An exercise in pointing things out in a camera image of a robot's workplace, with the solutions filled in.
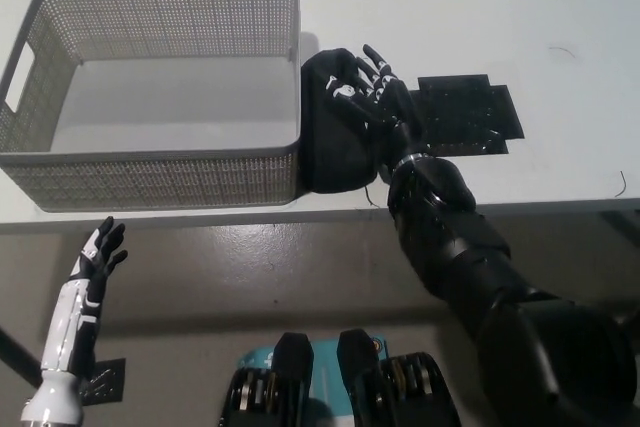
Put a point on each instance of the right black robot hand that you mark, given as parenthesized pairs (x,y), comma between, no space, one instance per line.
(392,112)

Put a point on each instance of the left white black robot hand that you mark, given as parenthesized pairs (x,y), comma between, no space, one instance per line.
(70,317)

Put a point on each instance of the black garment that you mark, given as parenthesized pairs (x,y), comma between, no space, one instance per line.
(335,147)

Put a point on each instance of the black diagonal bar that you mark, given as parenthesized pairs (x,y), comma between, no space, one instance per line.
(17,357)

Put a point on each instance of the black perforated square mat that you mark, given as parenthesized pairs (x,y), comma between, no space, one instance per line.
(460,112)

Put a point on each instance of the black perforated floor patch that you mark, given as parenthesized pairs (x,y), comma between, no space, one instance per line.
(105,382)

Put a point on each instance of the grey perforated plastic basket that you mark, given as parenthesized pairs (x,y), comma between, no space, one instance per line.
(150,172)

